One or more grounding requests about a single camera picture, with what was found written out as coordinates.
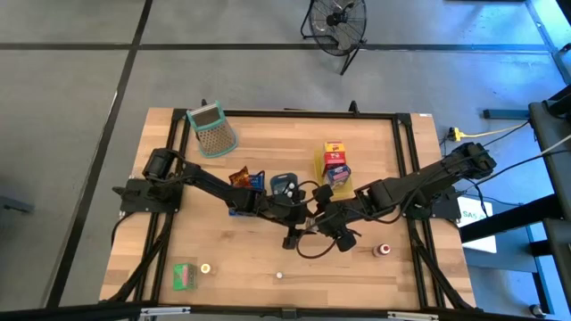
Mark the green Apple Jacks cereal box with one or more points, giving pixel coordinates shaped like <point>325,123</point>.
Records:
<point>185,276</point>

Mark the black aluminium table frame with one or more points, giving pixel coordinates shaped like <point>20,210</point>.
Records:
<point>312,114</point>

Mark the steel box grater teal trim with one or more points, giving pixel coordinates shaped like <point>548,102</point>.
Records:
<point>214,134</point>

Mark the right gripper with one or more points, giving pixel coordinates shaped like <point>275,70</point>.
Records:
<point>336,218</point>

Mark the red sauce squeeze bottle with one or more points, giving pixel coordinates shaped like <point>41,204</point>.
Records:
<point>381,250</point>

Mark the caster wheel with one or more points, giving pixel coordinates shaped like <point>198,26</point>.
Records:
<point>537,310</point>

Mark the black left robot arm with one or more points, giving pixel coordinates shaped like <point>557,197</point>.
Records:
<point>209,183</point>

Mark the blue Frosted Flakes cereal box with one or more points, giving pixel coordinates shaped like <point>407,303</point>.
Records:
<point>339,176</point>

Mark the black table-level camera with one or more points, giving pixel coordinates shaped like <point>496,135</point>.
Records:
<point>289,313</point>

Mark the dark neighbouring workbench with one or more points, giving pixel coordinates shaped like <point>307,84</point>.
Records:
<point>553,147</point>

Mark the blue slotted plastic basket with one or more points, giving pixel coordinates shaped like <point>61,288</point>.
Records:
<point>257,179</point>

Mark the black steel beam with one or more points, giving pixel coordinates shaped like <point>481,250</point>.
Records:
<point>513,218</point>

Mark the white sign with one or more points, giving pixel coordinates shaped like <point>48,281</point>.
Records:
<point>479,232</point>

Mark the brown taco seasoning packet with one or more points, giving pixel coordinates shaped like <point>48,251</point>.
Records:
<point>240,177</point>

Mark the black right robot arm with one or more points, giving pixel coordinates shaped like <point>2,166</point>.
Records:
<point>424,178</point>

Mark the small beige round cap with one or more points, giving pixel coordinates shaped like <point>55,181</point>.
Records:
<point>205,268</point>

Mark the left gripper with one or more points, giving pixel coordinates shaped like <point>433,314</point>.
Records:
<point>287,209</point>

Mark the white frame bracket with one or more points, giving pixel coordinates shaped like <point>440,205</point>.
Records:
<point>165,311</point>
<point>412,315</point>

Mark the teal plastic bin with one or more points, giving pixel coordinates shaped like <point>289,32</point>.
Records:
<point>278,183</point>

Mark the yellow plastic bin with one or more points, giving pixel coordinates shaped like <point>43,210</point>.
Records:
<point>317,169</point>

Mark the grey floor object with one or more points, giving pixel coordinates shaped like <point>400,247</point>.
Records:
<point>13,204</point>

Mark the black floor fan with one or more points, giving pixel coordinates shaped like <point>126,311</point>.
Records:
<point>337,27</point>

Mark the yellow Corn Pops cereal box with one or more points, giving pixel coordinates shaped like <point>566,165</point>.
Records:
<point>333,146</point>

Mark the red Froot Loops cereal box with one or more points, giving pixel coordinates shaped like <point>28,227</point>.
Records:
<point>334,159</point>

